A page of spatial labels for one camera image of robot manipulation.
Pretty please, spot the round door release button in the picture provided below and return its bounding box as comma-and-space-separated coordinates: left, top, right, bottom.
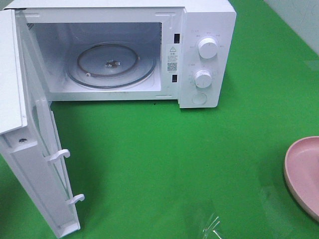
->
192, 93, 207, 105

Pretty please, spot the white dial knob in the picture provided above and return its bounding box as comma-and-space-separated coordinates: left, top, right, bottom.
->
198, 37, 218, 59
194, 70, 212, 89

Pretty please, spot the white microwave door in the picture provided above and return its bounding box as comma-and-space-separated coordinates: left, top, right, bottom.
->
0, 9, 84, 238

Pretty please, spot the pink plate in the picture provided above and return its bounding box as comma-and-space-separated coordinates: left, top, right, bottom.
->
284, 136, 319, 221

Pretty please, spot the green table mat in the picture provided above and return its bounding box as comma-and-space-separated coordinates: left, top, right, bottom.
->
0, 0, 319, 239

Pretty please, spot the white microwave oven body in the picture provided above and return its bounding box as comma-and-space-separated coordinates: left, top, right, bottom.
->
3, 0, 236, 108

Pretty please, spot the glass microwave turntable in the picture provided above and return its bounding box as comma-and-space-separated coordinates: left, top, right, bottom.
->
66, 42, 159, 90

